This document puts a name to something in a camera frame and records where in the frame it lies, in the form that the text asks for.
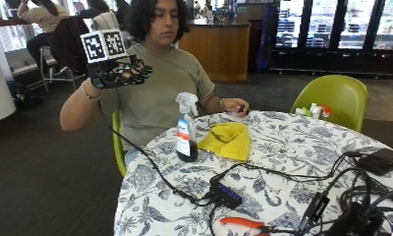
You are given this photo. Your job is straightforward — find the the person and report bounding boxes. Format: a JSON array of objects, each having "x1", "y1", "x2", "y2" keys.
[{"x1": 57, "y1": 0, "x2": 251, "y2": 168}]

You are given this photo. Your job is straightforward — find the yellow cloth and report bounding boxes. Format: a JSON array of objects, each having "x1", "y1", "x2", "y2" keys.
[{"x1": 196, "y1": 122, "x2": 253, "y2": 164}]

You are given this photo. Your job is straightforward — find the white marker cube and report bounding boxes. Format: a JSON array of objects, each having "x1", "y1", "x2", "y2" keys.
[{"x1": 80, "y1": 29, "x2": 128, "y2": 64}]

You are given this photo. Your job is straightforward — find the clear spray bottle dark liquid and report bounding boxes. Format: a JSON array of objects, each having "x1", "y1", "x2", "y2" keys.
[{"x1": 174, "y1": 91, "x2": 200, "y2": 163}]

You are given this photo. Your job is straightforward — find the dark jacket on stool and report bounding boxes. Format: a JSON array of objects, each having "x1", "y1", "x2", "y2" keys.
[{"x1": 45, "y1": 15, "x2": 92, "y2": 76}]

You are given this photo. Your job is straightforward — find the wooden counter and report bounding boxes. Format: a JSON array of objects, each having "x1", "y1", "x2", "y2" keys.
[{"x1": 177, "y1": 19, "x2": 253, "y2": 83}]

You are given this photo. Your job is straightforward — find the metal bar stool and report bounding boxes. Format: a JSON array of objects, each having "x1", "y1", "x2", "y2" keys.
[{"x1": 39, "y1": 44, "x2": 88, "y2": 94}]

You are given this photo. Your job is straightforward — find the green plastic chair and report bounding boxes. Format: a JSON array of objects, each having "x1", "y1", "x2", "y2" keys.
[
  {"x1": 110, "y1": 109, "x2": 128, "y2": 178},
  {"x1": 289, "y1": 74, "x2": 369, "y2": 133}
]

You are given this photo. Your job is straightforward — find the black usb hub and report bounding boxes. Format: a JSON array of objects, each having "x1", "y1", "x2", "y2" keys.
[{"x1": 208, "y1": 177, "x2": 244, "y2": 210}]

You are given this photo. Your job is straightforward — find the dark bag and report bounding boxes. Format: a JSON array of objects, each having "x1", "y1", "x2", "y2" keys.
[{"x1": 5, "y1": 80, "x2": 44, "y2": 110}]

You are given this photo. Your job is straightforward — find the glass door drink fridges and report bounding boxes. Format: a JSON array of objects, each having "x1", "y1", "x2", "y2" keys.
[{"x1": 269, "y1": 0, "x2": 393, "y2": 77}]

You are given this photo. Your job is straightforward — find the black flat box device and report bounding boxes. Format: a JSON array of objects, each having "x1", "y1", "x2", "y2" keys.
[{"x1": 355, "y1": 147, "x2": 393, "y2": 177}]

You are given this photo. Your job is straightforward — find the beaded wrist bracelet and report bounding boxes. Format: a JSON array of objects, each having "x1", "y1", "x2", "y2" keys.
[{"x1": 79, "y1": 81, "x2": 105, "y2": 102}]

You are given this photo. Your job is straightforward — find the black glove cable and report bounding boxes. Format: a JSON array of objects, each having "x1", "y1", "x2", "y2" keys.
[{"x1": 96, "y1": 97, "x2": 216, "y2": 208}]

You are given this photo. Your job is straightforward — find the black cable adapter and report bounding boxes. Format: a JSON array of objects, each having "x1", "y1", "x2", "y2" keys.
[{"x1": 297, "y1": 192, "x2": 331, "y2": 232}]

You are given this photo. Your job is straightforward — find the orange handled pliers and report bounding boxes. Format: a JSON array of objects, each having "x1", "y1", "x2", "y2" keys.
[{"x1": 217, "y1": 216, "x2": 273, "y2": 236}]

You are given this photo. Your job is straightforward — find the bundle of black cables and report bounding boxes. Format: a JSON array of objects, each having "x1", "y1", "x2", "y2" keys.
[{"x1": 206, "y1": 150, "x2": 393, "y2": 236}]

